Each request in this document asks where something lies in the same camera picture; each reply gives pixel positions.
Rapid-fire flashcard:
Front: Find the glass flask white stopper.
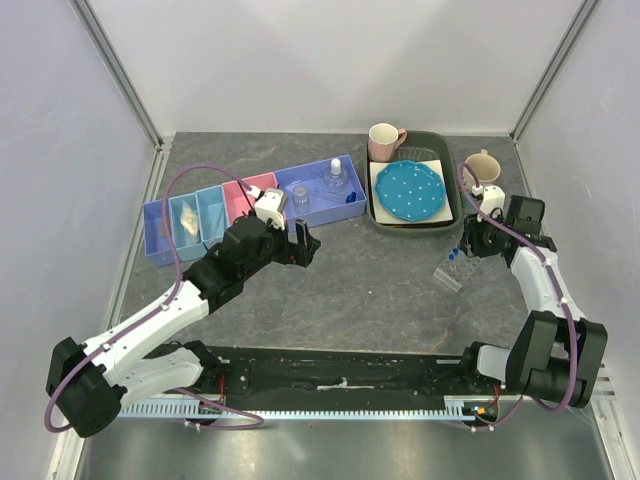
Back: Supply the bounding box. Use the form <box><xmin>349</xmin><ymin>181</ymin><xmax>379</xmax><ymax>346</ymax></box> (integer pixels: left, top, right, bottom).
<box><xmin>323</xmin><ymin>158</ymin><xmax>349</xmax><ymax>193</ymax></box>

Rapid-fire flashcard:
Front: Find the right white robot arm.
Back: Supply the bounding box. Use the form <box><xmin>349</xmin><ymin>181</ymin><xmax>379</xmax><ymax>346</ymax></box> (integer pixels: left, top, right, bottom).
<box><xmin>457</xmin><ymin>185</ymin><xmax>608</xmax><ymax>411</ymax></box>

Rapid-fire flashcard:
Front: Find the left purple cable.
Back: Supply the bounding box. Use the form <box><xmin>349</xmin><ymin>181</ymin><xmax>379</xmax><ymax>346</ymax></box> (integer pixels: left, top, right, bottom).
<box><xmin>43</xmin><ymin>163</ymin><xmax>266</xmax><ymax>434</ymax></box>

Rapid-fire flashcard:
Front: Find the small glass beaker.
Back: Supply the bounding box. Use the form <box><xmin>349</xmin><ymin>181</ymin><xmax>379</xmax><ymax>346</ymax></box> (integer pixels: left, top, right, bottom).
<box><xmin>293</xmin><ymin>184</ymin><xmax>311</xmax><ymax>216</ymax></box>

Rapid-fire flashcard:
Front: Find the clear test tube rack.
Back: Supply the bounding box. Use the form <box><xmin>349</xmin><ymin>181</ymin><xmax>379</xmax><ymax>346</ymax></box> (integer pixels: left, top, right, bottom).
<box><xmin>433</xmin><ymin>249</ymin><xmax>483</xmax><ymax>292</ymax></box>

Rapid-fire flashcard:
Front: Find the brown wooden spatula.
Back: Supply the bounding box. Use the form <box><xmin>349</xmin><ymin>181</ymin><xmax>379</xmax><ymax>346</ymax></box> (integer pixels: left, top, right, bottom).
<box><xmin>157</xmin><ymin>217</ymin><xmax>170</xmax><ymax>259</ymax></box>

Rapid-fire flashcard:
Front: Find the light blue cable duct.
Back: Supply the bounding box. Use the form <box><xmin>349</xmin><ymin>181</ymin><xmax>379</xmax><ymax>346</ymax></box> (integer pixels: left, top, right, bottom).
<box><xmin>118</xmin><ymin>395</ymin><xmax>475</xmax><ymax>422</ymax></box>

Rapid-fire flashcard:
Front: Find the glass stirring rod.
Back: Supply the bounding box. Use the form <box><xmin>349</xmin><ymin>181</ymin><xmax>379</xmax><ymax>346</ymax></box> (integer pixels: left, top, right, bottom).
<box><xmin>209</xmin><ymin>204</ymin><xmax>225</xmax><ymax>245</ymax></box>

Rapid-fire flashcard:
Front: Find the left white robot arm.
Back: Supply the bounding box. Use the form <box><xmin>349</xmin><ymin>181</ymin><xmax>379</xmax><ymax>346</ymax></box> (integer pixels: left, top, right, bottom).
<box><xmin>44</xmin><ymin>216</ymin><xmax>321</xmax><ymax>438</ymax></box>

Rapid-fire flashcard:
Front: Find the light blue bin right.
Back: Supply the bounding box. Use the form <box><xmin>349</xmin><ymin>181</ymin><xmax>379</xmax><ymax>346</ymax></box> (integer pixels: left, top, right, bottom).
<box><xmin>196</xmin><ymin>185</ymin><xmax>228</xmax><ymax>248</ymax></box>

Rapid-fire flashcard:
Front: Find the bag of cotton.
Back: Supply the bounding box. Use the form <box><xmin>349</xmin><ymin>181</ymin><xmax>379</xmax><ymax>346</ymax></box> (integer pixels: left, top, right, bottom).
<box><xmin>180</xmin><ymin>201</ymin><xmax>199</xmax><ymax>242</ymax></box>

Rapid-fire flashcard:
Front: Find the pink bin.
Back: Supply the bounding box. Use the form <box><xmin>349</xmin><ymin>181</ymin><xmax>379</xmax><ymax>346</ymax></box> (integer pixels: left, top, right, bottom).
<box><xmin>222</xmin><ymin>172</ymin><xmax>277</xmax><ymax>224</ymax></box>

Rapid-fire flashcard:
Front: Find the cream floral mug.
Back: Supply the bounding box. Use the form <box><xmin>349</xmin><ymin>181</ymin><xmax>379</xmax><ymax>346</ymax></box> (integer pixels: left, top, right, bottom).
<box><xmin>462</xmin><ymin>149</ymin><xmax>501</xmax><ymax>203</ymax></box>

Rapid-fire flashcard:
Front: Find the white square plate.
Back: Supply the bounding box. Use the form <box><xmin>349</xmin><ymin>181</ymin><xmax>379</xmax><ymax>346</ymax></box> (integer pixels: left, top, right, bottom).
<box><xmin>368</xmin><ymin>159</ymin><xmax>454</xmax><ymax>226</ymax></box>

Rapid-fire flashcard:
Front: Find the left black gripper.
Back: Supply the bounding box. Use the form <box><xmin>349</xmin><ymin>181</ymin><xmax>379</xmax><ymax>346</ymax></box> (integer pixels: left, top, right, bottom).
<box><xmin>241</xmin><ymin>215</ymin><xmax>320</xmax><ymax>280</ymax></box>

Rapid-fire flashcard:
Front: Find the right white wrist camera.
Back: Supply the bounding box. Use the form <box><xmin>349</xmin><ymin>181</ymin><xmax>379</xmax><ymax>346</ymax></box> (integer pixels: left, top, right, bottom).
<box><xmin>471</xmin><ymin>184</ymin><xmax>505</xmax><ymax>217</ymax></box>

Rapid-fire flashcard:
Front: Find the small purple bin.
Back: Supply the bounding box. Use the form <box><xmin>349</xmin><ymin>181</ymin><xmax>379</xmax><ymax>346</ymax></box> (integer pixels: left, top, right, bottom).
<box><xmin>142</xmin><ymin>199</ymin><xmax>173</xmax><ymax>267</ymax></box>

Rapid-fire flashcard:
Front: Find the light blue bin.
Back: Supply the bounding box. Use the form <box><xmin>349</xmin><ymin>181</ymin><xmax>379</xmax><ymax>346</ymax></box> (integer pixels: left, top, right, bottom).
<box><xmin>169</xmin><ymin>193</ymin><xmax>205</xmax><ymax>261</ymax></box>
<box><xmin>196</xmin><ymin>185</ymin><xmax>228</xmax><ymax>248</ymax></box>

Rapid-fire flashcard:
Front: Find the large purple bin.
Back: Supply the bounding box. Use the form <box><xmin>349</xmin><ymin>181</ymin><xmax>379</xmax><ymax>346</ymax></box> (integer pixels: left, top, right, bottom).
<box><xmin>275</xmin><ymin>155</ymin><xmax>367</xmax><ymax>230</ymax></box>

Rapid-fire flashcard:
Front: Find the graduated cylinder blue base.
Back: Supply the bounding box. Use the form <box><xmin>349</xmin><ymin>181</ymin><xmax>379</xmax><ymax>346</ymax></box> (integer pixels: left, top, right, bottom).
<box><xmin>310</xmin><ymin>188</ymin><xmax>357</xmax><ymax>204</ymax></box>

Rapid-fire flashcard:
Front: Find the blue polka dot plate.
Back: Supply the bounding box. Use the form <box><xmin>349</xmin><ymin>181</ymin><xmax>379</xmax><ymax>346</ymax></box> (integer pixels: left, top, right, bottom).
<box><xmin>373</xmin><ymin>160</ymin><xmax>447</xmax><ymax>223</ymax></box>

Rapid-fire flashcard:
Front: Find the pink mug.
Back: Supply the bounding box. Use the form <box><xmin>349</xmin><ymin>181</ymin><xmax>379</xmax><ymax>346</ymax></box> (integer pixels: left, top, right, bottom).
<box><xmin>368</xmin><ymin>123</ymin><xmax>408</xmax><ymax>163</ymax></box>

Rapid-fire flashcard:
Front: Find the dark green tray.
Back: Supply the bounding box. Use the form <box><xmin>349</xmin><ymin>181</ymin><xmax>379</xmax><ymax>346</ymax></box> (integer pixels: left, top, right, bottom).
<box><xmin>364</xmin><ymin>130</ymin><xmax>462</xmax><ymax>238</ymax></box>

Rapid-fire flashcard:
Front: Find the light blue bin left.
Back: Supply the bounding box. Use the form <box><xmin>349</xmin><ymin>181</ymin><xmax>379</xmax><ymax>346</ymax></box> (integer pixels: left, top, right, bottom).
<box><xmin>169</xmin><ymin>193</ymin><xmax>205</xmax><ymax>261</ymax></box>

